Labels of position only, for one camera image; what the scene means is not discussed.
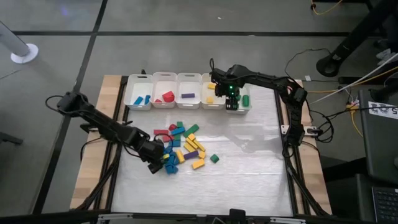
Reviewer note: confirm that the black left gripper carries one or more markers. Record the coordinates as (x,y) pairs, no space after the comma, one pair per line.
(149,149)

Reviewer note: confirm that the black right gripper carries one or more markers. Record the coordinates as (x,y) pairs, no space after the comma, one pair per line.
(228,88)

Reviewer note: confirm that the green cylinder block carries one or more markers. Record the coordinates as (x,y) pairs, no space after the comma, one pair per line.
(245,100)

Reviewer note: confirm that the long red block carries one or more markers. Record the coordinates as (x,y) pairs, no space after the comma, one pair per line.
(160,132)

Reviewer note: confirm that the large yellow block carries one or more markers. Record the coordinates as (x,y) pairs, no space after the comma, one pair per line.
(198,164)

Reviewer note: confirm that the long blue block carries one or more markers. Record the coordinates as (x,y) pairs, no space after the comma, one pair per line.
(178,131)

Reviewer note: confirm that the small yellow block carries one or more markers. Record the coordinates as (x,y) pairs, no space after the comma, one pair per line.
(191,137)

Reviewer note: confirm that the long green block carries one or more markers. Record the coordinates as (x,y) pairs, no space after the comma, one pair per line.
(191,130)

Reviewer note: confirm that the small green block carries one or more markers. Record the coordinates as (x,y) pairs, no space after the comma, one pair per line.
(214,158)

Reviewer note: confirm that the large red block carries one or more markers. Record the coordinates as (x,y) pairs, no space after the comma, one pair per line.
(168,96)

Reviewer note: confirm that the small red block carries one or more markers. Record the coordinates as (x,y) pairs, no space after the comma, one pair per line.
(158,100)

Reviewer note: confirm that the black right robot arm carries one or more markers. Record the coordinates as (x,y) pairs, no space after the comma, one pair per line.
(273,82)

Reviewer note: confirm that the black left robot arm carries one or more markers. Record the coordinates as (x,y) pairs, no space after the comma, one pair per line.
(102,123)

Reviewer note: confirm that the white plastic bin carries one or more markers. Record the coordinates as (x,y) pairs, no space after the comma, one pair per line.
(161,85)
(206,93)
(188,85)
(241,111)
(130,90)

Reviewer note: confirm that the small black box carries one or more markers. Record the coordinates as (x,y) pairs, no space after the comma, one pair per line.
(237,214)

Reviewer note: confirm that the black stand with round base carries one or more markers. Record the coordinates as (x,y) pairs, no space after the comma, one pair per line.
(342,53)

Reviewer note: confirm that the black case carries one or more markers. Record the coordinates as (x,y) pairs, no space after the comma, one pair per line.
(379,140)

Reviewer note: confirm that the white printed label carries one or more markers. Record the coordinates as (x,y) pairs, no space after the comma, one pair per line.
(384,109)

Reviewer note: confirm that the white pole with round base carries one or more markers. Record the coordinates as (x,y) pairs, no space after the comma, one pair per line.
(18,46)

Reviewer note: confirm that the black keyboard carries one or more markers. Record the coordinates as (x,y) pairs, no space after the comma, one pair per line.
(385,203)

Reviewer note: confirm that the black aluminium table frame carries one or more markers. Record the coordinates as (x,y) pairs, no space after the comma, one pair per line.
(107,193)

